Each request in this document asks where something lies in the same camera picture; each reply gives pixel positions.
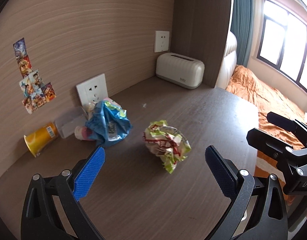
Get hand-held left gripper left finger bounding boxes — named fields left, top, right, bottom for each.
left=21, top=146, right=106, bottom=240

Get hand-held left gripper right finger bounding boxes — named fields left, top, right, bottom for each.
left=205, top=145, right=289, bottom=240

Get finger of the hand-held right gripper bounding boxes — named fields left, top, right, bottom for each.
left=246, top=128, right=294, bottom=161
left=267, top=112, right=307, bottom=145

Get green and red snack wrapper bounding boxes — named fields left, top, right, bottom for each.
left=143, top=119, right=192, bottom=175

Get orange striped cloth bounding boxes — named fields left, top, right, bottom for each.
left=253, top=149, right=296, bottom=203

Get orange bedsheet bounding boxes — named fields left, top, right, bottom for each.
left=226, top=65, right=307, bottom=151

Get small pink cup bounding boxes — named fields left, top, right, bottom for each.
left=74, top=126, right=94, bottom=141

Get blue snack wrapper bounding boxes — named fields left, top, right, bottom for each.
left=85, top=100, right=133, bottom=148

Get clear plastic container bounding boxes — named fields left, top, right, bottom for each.
left=55, top=107, right=89, bottom=139

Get yellow cylindrical can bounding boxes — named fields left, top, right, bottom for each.
left=24, top=122, right=60, bottom=158

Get dark framed window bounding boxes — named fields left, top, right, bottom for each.
left=256, top=0, right=307, bottom=96

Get white padded headboard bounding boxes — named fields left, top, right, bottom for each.
left=216, top=31, right=238, bottom=90

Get teal curtain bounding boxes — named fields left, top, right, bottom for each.
left=230, top=0, right=254, bottom=67

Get white ribbed box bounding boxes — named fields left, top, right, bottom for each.
left=156, top=52, right=205, bottom=90

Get white wall socket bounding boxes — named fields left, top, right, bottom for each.
left=76, top=73, right=109, bottom=108
left=154, top=31, right=171, bottom=53

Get cartoon wall stickers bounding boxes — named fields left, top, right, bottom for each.
left=13, top=37, right=58, bottom=114

